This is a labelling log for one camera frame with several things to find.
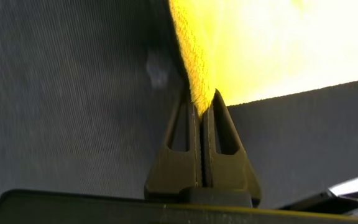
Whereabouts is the yellow towel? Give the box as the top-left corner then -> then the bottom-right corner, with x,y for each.
168,0 -> 358,118

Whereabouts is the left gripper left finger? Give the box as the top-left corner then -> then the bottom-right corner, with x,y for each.
144,90 -> 203,200

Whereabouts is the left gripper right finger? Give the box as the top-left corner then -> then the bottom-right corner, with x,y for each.
202,88 -> 262,207

